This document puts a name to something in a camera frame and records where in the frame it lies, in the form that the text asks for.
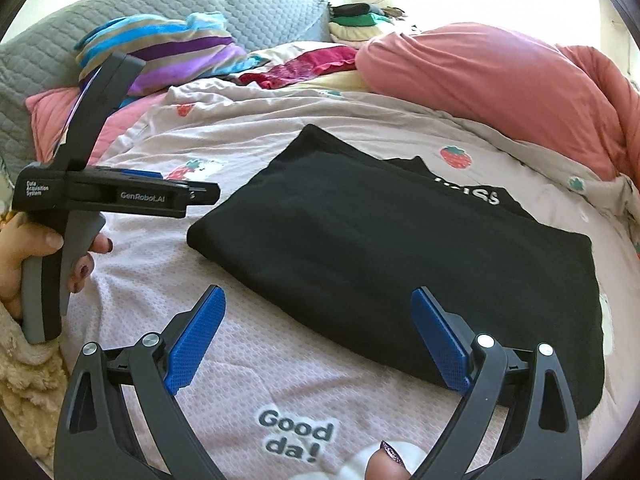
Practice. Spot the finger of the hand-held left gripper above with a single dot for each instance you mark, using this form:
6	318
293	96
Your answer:
205	194

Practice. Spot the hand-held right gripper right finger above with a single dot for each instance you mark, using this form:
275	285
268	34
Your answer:
440	340

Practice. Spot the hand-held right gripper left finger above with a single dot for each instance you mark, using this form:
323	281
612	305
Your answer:
195	340

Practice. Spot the black sweatshirt with orange cuffs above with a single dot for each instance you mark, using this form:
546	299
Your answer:
375	260

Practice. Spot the person's left forearm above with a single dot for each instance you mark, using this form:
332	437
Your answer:
25	390

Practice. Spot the stack of folded clothes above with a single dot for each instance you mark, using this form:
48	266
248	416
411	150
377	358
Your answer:
360	22

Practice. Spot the person's left hand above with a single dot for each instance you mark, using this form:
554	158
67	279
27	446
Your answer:
30	255

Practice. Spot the person's right hand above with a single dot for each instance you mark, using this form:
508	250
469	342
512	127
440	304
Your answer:
385	465

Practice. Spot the pale pink printed bed blanket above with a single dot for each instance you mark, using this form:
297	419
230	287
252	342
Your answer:
300	385

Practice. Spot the striped purple and blue pillow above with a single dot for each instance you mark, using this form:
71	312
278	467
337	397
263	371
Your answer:
190	47

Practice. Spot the red cloth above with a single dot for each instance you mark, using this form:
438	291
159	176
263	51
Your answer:
300	67

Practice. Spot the grey quilted pillow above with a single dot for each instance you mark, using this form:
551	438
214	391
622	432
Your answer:
150	5

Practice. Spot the pink quilt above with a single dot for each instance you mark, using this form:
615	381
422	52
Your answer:
475	70

